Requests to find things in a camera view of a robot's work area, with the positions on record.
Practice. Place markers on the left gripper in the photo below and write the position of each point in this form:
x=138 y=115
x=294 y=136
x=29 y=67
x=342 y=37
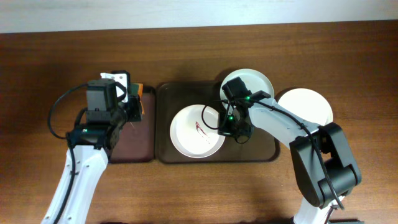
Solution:
x=135 y=106

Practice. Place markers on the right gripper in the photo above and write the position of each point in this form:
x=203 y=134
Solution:
x=222 y=117

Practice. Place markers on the green and orange sponge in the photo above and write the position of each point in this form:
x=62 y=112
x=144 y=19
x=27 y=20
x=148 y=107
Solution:
x=136 y=91

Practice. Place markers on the white plate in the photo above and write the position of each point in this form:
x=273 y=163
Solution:
x=254 y=81
x=307 y=104
x=191 y=131

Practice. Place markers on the white plate front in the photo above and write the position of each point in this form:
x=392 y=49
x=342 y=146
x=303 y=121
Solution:
x=307 y=104

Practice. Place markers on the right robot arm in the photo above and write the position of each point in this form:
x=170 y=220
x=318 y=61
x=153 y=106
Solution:
x=324 y=165

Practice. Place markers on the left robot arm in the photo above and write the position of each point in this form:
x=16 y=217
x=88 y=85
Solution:
x=95 y=133

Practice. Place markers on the black small sponge tray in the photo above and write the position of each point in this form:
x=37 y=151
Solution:
x=137 y=139

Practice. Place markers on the large brown serving tray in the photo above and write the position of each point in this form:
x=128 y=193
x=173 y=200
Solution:
x=172 y=97

